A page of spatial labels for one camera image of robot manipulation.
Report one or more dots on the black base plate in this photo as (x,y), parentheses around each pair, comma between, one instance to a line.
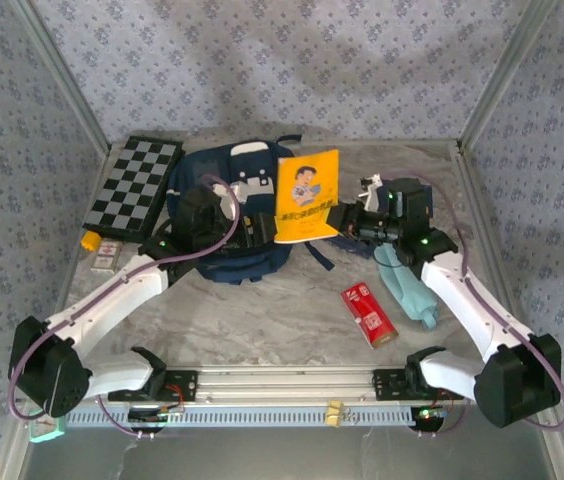
(187,385)
(387,385)

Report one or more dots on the yellow cartoon cover book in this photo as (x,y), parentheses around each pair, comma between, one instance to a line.
(307,170)

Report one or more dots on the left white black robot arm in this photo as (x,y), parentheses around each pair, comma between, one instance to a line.
(112,300)

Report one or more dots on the yellow binder clip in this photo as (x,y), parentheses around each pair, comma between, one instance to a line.
(335,412)

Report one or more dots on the mint green alarm clock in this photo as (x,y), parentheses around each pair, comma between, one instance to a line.
(47,432)

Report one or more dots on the red rectangular box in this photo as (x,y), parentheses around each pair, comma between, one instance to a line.
(369,315)

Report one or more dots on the small yellow block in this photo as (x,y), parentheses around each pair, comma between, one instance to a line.
(90,240)

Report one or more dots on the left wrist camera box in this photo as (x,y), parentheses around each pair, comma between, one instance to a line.
(229,192)

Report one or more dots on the left aluminium frame post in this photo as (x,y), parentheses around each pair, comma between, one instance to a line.
(64,75)

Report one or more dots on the black grey chessboard box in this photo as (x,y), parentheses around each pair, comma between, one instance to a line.
(127,190)

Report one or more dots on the aluminium frame post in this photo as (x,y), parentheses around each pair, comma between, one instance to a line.
(504,75)
(64,75)

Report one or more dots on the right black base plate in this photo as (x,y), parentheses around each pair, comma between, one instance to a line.
(387,385)

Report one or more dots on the small circuit board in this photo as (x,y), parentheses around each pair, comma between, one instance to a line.
(429,414)
(162,412)

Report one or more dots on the navy blue backpack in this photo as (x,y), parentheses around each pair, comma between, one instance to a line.
(227,270)

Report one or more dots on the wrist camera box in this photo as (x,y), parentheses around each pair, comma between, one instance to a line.
(229,192)
(372,195)

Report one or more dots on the right aluminium side rail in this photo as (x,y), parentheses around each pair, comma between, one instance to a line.
(482,210)

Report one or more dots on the left small circuit board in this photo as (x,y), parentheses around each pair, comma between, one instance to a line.
(162,412)

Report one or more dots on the teal cloth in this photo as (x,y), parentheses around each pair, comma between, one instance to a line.
(412,295)

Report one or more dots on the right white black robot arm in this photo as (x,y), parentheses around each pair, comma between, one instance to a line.
(467,305)

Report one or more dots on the right aluminium frame post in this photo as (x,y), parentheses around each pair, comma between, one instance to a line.
(504,75)

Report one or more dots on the right small circuit board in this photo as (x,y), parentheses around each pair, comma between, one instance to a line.
(429,414)

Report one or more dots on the red white card box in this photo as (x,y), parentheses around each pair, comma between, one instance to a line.
(106,256)

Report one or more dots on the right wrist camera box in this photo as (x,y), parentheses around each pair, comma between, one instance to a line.
(372,195)

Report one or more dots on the aluminium front rail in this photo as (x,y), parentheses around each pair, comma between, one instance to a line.
(287,382)

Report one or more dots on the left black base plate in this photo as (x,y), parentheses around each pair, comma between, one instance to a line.
(187,385)

